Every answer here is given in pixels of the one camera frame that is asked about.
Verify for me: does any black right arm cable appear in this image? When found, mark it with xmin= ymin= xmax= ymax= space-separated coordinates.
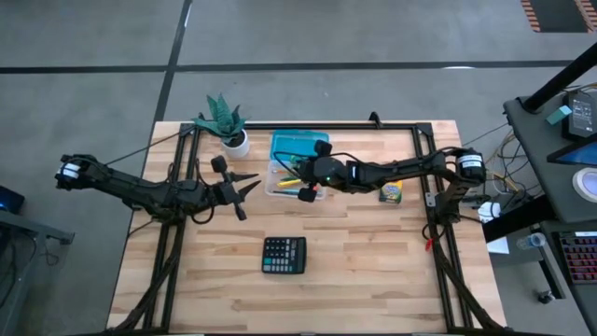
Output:
xmin=271 ymin=150 xmax=310 ymax=182

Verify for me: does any clear plastic storage box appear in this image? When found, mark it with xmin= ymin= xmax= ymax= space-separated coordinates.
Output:
xmin=264 ymin=158 xmax=328 ymax=202

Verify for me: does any green yellow crayon box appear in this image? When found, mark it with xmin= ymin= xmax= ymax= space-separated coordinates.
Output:
xmin=378 ymin=179 xmax=404 ymax=204

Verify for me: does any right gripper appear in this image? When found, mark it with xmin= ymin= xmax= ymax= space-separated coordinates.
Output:
xmin=295 ymin=138 xmax=349 ymax=203

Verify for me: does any black desk calculator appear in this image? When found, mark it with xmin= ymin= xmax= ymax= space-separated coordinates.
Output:
xmin=260 ymin=235 xmax=308 ymax=275

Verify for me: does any white tape roll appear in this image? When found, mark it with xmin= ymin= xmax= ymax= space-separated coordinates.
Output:
xmin=572 ymin=167 xmax=597 ymax=203

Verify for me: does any white plant pot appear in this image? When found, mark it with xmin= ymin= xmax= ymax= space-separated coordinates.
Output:
xmin=219 ymin=130 xmax=251 ymax=160

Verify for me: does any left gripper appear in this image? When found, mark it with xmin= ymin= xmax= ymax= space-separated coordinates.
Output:
xmin=209 ymin=154 xmax=263 ymax=222

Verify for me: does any teal block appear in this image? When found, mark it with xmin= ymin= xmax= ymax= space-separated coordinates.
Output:
xmin=546 ymin=105 xmax=574 ymax=127

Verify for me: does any white paper sheet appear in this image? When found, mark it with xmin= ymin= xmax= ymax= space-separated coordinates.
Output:
xmin=486 ymin=236 xmax=511 ymax=256

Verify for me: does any grey side desk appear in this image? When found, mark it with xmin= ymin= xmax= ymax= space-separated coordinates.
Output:
xmin=482 ymin=91 xmax=597 ymax=243

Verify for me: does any blue plastic box lid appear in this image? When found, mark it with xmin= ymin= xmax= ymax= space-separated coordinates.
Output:
xmin=270 ymin=129 xmax=331 ymax=162

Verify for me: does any black aluminium table frame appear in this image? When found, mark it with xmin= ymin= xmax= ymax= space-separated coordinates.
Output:
xmin=107 ymin=111 xmax=508 ymax=335

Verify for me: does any grey metal desk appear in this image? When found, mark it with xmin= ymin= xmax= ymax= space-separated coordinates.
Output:
xmin=0 ymin=208 xmax=76 ymax=336

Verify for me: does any clear water bottle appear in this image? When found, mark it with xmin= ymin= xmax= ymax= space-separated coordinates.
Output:
xmin=515 ymin=231 xmax=548 ymax=250

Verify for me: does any black power adapter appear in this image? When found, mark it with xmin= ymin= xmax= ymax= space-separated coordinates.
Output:
xmin=561 ymin=90 xmax=597 ymax=142

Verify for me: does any dark tablet screen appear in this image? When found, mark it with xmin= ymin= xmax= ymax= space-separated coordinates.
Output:
xmin=547 ymin=141 xmax=597 ymax=167

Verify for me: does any red backlit keyboard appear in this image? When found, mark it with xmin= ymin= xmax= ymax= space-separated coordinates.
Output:
xmin=558 ymin=231 xmax=597 ymax=286

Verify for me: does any green snake plant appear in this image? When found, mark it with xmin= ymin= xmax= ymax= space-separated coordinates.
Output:
xmin=191 ymin=93 xmax=249 ymax=146

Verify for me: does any black slanted pole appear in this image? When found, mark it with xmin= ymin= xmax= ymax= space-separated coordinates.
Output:
xmin=521 ymin=43 xmax=597 ymax=114

